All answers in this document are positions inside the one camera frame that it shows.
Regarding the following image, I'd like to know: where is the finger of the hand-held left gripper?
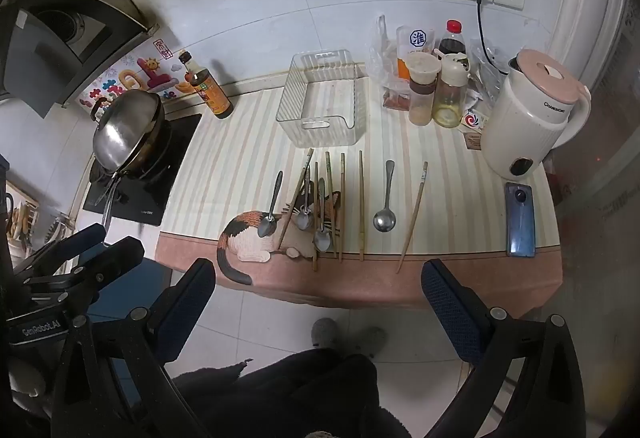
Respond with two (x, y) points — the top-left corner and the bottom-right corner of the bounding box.
(12, 224), (107, 276)
(25, 236), (146, 305)

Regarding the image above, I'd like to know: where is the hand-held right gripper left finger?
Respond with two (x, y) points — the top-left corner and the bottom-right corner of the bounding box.
(50, 259), (217, 438)

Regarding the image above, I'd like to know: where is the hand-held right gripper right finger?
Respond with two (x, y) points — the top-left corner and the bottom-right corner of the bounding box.
(420, 259), (584, 438)

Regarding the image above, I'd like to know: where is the metal spoon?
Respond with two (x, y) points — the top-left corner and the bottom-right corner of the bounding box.
(373, 160), (397, 234)
(257, 170), (284, 239)
(313, 177), (333, 253)
(295, 178), (315, 231)

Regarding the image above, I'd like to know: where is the clear plastic organizer box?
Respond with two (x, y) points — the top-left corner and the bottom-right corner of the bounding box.
(276, 49), (369, 149)

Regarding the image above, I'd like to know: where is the blue box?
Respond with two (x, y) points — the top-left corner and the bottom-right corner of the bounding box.
(75, 258), (176, 324)

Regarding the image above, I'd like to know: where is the black cooktop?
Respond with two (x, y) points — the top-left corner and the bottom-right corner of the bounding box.
(82, 113), (203, 226)

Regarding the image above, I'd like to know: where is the utensil rack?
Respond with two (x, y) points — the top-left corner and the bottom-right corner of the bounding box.
(5, 188), (41, 259)

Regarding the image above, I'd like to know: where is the stainless steel wok lid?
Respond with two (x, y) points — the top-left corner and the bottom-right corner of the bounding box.
(92, 89), (163, 169)

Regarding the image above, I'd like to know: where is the blue smartphone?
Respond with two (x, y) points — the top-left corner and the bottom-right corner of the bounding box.
(504, 181), (537, 258)

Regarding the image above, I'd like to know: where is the grey slipper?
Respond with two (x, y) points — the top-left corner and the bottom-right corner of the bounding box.
(311, 317), (341, 350)

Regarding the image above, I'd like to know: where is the striped table cover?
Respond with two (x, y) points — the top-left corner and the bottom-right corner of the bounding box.
(154, 70), (563, 314)

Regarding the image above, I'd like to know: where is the person's dark fleece robe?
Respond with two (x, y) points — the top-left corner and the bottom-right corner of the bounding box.
(170, 348), (396, 438)

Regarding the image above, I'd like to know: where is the dark sauce bottle yellow label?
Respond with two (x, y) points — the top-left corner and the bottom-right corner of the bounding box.
(178, 50), (235, 120)

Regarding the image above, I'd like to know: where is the small white printed packet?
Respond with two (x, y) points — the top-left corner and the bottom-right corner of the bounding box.
(462, 108), (488, 134)

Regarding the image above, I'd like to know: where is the grey range hood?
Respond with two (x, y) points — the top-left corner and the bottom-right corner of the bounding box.
(0, 0), (162, 119)

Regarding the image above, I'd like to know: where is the white and pink electric kettle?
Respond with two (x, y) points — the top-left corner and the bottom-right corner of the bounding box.
(481, 49), (592, 179)

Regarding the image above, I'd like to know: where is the oil bottle with white cap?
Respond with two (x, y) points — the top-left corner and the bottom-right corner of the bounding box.
(432, 54), (471, 129)

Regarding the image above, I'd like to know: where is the red spice packet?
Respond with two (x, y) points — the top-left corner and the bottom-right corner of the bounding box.
(382, 88), (412, 111)

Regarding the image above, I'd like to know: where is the spice jar with beige lid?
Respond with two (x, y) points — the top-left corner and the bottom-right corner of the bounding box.
(405, 53), (443, 126)

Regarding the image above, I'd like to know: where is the crumpled clear plastic wrapper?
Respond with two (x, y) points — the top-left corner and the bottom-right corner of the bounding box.
(467, 43), (512, 109)

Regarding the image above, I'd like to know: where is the clear plastic bag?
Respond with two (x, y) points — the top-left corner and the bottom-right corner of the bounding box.
(369, 14), (416, 86)

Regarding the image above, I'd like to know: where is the dark bottle with red cap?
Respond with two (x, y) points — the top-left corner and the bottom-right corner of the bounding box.
(434, 19), (471, 69)

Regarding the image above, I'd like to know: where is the orange and white seasoning packet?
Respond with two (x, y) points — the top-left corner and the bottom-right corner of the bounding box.
(396, 25), (437, 81)

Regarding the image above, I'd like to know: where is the dark wok with handle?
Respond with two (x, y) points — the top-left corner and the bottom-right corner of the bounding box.
(97, 108), (168, 231)

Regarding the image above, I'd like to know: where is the colourful wall sticker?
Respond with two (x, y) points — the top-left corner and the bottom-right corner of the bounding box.
(77, 38), (193, 111)

